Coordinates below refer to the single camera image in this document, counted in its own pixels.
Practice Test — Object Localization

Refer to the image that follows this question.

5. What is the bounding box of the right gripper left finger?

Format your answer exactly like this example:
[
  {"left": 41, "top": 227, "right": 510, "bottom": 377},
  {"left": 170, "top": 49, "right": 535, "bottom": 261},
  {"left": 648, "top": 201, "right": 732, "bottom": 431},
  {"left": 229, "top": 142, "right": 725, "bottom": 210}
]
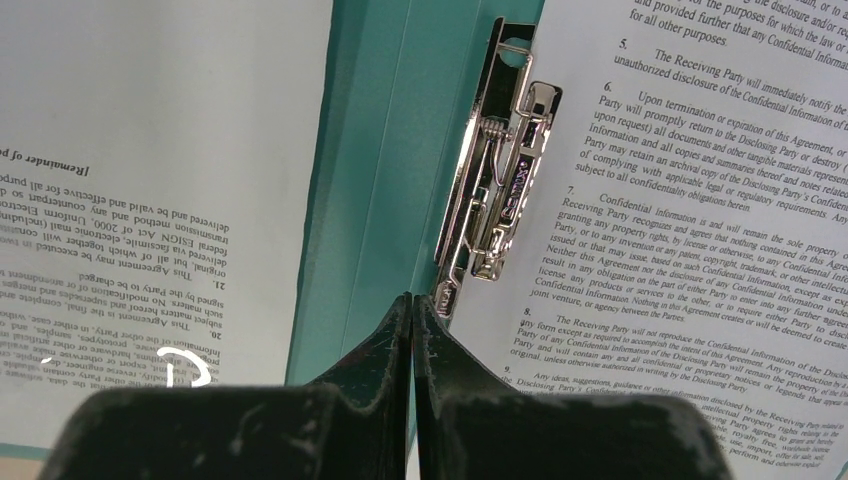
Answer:
[{"left": 309, "top": 293, "right": 411, "bottom": 479}]

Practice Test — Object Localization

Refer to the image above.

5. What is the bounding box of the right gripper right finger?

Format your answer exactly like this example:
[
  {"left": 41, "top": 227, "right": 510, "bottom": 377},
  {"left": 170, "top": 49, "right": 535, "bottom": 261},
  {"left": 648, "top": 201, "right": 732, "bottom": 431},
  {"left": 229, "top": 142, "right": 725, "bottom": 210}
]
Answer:
[{"left": 411, "top": 296, "right": 518, "bottom": 479}]

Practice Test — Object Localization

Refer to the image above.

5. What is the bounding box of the metal folder clip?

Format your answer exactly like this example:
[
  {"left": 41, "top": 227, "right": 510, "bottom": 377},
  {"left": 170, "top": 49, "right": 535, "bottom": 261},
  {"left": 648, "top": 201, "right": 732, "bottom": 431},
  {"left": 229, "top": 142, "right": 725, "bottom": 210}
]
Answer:
[{"left": 432, "top": 18, "right": 562, "bottom": 320}]

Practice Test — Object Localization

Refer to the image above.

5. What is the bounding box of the green file folder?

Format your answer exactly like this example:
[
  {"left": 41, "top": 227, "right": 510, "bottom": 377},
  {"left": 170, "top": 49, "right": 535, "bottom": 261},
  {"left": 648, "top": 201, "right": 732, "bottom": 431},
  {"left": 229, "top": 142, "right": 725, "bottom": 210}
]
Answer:
[{"left": 0, "top": 0, "right": 548, "bottom": 462}]

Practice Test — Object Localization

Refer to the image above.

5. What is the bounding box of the printed paper sheet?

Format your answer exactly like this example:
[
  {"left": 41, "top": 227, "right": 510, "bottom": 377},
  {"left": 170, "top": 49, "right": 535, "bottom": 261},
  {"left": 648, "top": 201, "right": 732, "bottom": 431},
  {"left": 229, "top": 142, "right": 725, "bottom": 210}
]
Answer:
[
  {"left": 1, "top": 1, "right": 332, "bottom": 448},
  {"left": 451, "top": 1, "right": 847, "bottom": 479}
]

